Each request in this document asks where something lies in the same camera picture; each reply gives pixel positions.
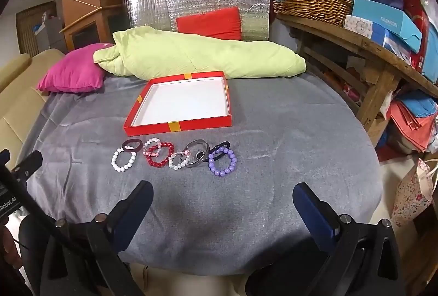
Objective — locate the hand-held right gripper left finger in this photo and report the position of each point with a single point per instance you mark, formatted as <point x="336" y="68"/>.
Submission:
<point x="137" y="210"/>

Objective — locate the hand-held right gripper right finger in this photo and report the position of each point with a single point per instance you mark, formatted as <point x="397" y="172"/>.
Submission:
<point x="313" y="214"/>

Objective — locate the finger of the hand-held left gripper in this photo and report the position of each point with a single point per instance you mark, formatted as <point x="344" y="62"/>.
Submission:
<point x="29" y="162"/>
<point x="3" y="156"/>

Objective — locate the silver bangle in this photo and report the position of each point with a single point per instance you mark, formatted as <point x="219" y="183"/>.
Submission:
<point x="191" y="145"/>

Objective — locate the red shallow cardboard box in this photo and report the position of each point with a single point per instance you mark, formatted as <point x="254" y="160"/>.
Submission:
<point x="181" y="101"/>

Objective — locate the person's left hand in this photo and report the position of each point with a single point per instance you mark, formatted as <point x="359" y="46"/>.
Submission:
<point x="8" y="251"/>

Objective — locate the beige sofa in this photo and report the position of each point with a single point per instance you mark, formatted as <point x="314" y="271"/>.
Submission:
<point x="20" y="111"/>

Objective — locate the grey blanket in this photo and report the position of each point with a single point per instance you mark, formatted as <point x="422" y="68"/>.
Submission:
<point x="239" y="200"/>

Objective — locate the magenta pillow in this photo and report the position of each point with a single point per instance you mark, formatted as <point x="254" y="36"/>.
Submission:
<point x="72" y="73"/>

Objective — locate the floral paper gift bag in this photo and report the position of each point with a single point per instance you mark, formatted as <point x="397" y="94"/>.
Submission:
<point x="410" y="193"/>

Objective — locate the brown woven cabinet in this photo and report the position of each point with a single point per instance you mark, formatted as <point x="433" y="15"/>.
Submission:
<point x="27" y="29"/>

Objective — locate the stack of folded cloths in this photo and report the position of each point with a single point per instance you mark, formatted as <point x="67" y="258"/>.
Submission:
<point x="410" y="121"/>

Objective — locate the light green pillow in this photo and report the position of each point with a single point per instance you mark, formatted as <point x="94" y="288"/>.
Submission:
<point x="205" y="56"/>

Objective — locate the wooden bench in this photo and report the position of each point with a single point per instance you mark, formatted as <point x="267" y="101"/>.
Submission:
<point x="342" y="36"/>

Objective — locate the small floral box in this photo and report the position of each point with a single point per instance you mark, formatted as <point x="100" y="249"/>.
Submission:
<point x="357" y="26"/>

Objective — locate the red cushion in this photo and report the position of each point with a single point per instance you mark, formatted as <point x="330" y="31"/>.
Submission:
<point x="208" y="23"/>

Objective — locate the light blue cardboard box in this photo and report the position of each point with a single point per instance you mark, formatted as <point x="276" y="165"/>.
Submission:
<point x="379" y="17"/>

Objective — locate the wicker basket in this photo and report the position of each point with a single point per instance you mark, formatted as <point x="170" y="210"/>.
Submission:
<point x="308" y="2"/>

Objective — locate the red flat box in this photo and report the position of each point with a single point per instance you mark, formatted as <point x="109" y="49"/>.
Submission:
<point x="415" y="26"/>

